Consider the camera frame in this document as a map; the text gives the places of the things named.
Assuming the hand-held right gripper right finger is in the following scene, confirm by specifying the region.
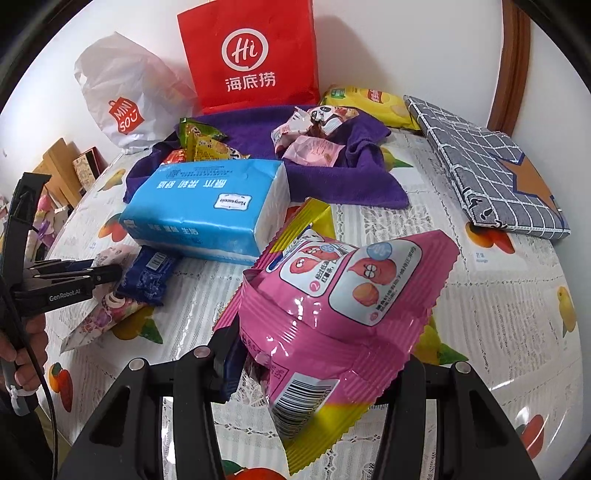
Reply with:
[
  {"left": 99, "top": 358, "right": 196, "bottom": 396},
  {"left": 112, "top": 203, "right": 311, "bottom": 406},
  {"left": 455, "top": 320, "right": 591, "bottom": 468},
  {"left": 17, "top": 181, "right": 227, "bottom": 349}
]
[{"left": 379, "top": 353, "right": 532, "bottom": 480}]

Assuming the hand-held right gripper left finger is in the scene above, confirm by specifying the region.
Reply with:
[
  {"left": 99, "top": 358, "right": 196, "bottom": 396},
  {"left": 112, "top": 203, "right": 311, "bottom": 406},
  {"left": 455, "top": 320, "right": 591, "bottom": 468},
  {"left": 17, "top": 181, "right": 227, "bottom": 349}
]
[{"left": 58, "top": 318, "right": 245, "bottom": 480}]

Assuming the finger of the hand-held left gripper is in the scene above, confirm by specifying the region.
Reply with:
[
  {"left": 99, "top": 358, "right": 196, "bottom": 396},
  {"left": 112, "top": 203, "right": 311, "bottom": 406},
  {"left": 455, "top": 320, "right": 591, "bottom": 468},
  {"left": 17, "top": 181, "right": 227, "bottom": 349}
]
[
  {"left": 32, "top": 258, "right": 97, "bottom": 274},
  {"left": 25, "top": 264, "right": 124, "bottom": 292}
]

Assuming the pastel floral snack packet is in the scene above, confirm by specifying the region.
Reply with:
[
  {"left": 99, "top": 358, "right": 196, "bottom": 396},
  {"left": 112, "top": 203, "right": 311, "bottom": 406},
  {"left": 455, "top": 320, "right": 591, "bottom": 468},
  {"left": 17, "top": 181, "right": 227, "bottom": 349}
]
[{"left": 60, "top": 244, "right": 155, "bottom": 354}]

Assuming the large pink yellow snack bag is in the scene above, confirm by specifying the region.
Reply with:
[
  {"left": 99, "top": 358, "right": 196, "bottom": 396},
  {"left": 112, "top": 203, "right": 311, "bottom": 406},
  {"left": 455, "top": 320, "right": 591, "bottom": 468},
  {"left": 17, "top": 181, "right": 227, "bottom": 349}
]
[{"left": 212, "top": 198, "right": 460, "bottom": 476}]

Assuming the pink cartoon snack packet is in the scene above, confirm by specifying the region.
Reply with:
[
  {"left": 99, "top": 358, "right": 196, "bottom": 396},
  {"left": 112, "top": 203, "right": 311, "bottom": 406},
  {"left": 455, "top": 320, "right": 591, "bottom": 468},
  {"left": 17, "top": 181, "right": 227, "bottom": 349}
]
[{"left": 295, "top": 105, "right": 358, "bottom": 138}]

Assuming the person's left hand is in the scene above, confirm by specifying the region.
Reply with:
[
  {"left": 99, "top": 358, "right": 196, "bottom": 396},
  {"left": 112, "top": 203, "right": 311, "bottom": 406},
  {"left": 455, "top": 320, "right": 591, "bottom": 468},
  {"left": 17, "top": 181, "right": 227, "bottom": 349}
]
[{"left": 0, "top": 314, "right": 50, "bottom": 394}]

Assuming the dark blue snack packet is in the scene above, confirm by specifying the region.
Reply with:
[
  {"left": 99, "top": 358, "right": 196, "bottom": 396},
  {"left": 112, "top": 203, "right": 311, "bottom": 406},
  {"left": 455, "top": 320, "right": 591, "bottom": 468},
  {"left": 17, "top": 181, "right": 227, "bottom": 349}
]
[{"left": 115, "top": 246, "right": 182, "bottom": 306}]

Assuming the brown patterned box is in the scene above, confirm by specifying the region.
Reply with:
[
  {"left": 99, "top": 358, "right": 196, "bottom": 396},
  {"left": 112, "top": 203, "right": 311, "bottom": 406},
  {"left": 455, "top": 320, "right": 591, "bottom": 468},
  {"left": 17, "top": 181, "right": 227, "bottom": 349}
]
[{"left": 71, "top": 147, "right": 109, "bottom": 191}]

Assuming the fruit print tablecloth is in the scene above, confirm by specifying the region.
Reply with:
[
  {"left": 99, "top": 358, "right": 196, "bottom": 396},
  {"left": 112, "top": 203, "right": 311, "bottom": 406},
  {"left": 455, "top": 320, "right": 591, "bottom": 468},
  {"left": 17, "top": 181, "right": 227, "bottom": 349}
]
[{"left": 41, "top": 124, "right": 578, "bottom": 480}]

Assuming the blue tissue pack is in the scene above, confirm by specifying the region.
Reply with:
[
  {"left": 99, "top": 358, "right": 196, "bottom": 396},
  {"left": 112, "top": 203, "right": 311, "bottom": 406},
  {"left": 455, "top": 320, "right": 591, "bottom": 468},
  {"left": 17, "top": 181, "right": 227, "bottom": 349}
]
[{"left": 119, "top": 158, "right": 291, "bottom": 266}]

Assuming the yellow green snack packet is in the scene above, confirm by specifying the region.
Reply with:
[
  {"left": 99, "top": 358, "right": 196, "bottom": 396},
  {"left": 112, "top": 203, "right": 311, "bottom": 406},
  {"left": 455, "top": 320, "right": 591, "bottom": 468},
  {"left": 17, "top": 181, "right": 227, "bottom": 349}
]
[{"left": 187, "top": 135, "right": 245, "bottom": 163}]

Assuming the white plastic bag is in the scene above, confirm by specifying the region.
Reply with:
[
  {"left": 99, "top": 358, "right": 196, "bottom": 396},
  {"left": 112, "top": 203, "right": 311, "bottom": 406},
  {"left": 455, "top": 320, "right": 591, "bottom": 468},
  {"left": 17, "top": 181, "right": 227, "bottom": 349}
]
[{"left": 74, "top": 31, "right": 199, "bottom": 155}]

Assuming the purple towel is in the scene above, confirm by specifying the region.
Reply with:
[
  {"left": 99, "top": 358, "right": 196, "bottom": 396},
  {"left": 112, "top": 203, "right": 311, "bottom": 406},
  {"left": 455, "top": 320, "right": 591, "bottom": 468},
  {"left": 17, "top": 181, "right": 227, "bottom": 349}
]
[{"left": 124, "top": 104, "right": 411, "bottom": 208}]

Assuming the plain pink snack packet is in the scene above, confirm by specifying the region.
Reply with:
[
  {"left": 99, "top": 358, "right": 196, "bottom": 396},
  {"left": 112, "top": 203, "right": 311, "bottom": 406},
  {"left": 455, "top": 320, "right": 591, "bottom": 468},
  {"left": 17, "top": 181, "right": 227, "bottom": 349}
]
[{"left": 281, "top": 135, "right": 346, "bottom": 168}]

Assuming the pink white snack packet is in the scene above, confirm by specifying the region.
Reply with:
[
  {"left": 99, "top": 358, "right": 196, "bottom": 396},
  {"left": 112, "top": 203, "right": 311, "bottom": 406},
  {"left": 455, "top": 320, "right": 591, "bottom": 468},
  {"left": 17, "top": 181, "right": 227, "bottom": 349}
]
[{"left": 271, "top": 113, "right": 311, "bottom": 153}]

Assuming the grey checkered cloth case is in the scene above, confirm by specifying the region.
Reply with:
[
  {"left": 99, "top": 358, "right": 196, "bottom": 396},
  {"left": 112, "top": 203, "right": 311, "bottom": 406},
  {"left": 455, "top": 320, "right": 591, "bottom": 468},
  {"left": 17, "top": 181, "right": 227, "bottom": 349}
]
[{"left": 403, "top": 95, "right": 571, "bottom": 241}]

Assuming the red paper bag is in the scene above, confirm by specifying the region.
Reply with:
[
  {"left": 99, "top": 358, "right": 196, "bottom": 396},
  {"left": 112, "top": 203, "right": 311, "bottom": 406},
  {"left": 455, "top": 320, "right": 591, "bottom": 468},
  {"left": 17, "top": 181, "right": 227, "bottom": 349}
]
[{"left": 177, "top": 0, "right": 321, "bottom": 116}]

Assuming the yellow chip bag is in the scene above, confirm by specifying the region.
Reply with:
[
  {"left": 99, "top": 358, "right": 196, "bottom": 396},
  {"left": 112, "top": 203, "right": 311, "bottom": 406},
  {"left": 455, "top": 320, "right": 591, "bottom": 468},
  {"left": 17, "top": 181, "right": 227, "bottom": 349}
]
[{"left": 320, "top": 85, "right": 421, "bottom": 132}]

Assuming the black cable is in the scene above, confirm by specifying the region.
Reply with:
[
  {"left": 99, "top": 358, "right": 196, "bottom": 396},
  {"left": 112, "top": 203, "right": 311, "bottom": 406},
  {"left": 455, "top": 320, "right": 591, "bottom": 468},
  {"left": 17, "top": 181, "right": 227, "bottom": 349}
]
[{"left": 0, "top": 277, "right": 63, "bottom": 446}]

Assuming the brown wooden door frame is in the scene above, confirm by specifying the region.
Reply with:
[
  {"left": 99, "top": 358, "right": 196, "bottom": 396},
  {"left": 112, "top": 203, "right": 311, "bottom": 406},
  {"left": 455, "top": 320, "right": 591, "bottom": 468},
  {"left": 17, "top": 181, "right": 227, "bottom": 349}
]
[{"left": 487, "top": 0, "right": 532, "bottom": 134}]

